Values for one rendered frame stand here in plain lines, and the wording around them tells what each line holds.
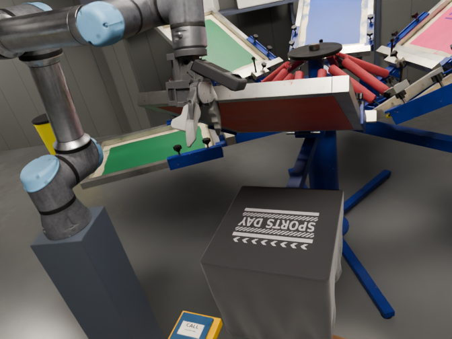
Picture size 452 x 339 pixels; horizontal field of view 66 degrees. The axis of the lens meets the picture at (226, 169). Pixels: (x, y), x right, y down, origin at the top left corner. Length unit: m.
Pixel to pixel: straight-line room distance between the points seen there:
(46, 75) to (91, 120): 4.55
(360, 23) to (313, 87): 2.22
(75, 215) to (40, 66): 0.45
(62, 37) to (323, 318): 1.10
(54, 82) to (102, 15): 0.46
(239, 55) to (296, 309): 2.06
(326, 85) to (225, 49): 2.09
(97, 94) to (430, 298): 4.63
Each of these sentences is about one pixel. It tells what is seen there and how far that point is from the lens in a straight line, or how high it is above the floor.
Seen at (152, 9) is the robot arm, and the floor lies 1.77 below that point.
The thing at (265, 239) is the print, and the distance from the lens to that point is 1.30.
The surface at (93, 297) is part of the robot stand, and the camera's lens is 1.35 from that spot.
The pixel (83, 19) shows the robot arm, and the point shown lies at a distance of 0.74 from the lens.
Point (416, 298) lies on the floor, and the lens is 2.39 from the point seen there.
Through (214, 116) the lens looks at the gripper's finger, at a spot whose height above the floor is 1.53.
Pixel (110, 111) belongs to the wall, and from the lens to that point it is 5.47.
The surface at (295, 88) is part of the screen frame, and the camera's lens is 0.87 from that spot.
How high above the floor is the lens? 1.82
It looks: 29 degrees down
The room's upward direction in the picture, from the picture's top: 13 degrees counter-clockwise
